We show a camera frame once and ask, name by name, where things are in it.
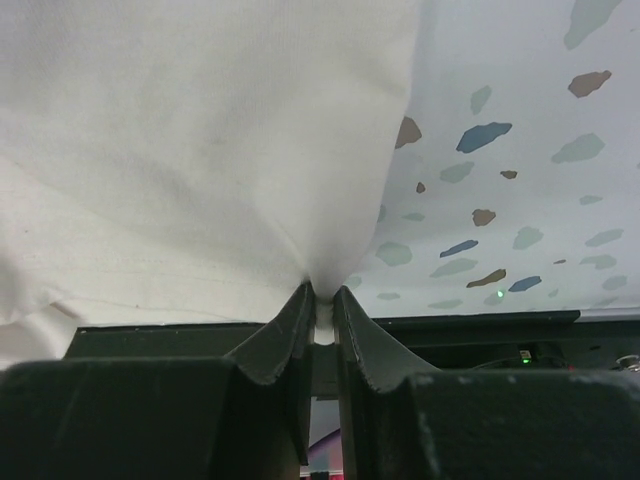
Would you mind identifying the white Coca-Cola t-shirt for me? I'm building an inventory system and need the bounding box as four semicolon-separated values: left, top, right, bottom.
1;1;420;366

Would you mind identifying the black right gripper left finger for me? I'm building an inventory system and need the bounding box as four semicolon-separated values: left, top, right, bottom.
1;284;315;479

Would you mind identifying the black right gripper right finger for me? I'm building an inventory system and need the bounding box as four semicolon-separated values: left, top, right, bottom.
333;288;639;479

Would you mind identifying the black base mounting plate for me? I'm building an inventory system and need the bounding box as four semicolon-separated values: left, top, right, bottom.
64;308;639;368

